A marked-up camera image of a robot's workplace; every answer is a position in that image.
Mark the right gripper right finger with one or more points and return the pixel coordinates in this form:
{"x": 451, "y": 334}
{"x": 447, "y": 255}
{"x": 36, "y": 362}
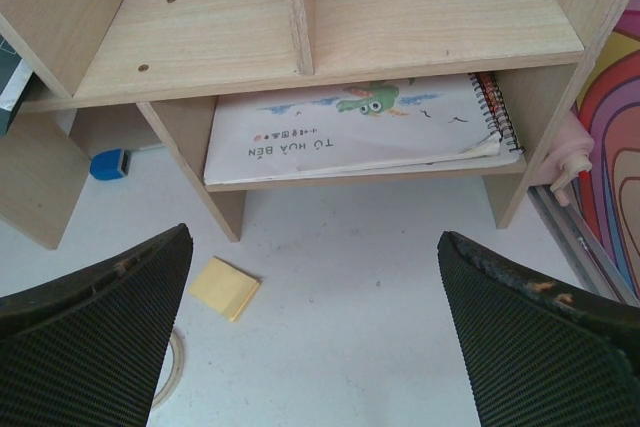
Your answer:
{"x": 539, "y": 351}

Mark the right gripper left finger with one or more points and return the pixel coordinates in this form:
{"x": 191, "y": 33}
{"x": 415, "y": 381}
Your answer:
{"x": 87, "y": 349}

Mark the yellow sticky note pad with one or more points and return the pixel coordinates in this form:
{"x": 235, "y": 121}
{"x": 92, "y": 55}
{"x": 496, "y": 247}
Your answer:
{"x": 224, "y": 289}

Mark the light wooden bookshelf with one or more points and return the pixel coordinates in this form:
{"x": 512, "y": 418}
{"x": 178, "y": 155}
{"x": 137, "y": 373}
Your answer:
{"x": 173, "y": 58}

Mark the spiral bound drawing notebook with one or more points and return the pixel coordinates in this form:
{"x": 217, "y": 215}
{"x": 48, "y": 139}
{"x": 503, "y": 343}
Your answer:
{"x": 394, "y": 126}

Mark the masking tape roll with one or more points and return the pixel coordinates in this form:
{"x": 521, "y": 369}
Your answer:
{"x": 172, "y": 370}

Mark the blue pencil sharpener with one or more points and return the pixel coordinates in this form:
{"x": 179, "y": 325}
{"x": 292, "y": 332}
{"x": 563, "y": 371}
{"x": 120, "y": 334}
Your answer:
{"x": 110, "y": 165}

